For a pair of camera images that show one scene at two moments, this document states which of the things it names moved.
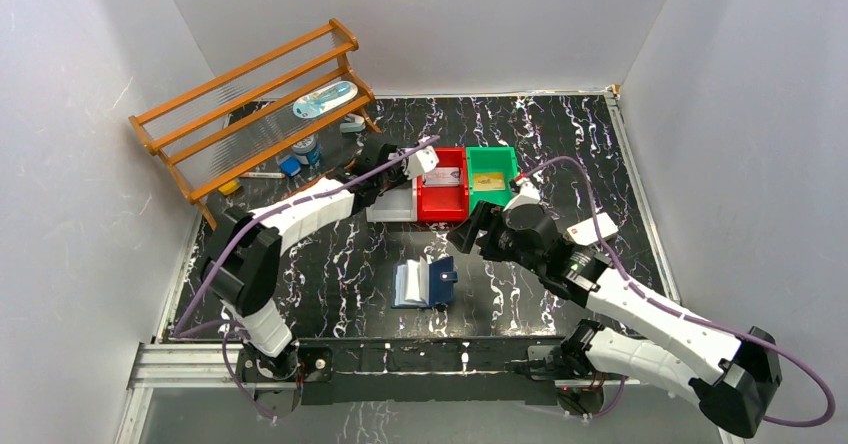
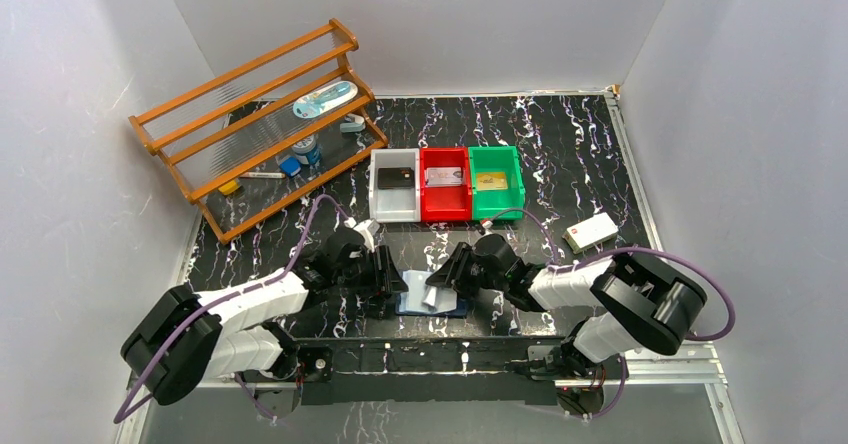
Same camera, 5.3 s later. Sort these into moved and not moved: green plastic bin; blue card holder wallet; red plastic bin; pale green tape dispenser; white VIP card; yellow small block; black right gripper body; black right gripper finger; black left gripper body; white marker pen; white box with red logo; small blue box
Moved: black right gripper finger; blue card holder wallet; black left gripper body; black right gripper body
Not moved: white box with red logo; red plastic bin; yellow small block; white marker pen; white VIP card; pale green tape dispenser; small blue box; green plastic bin
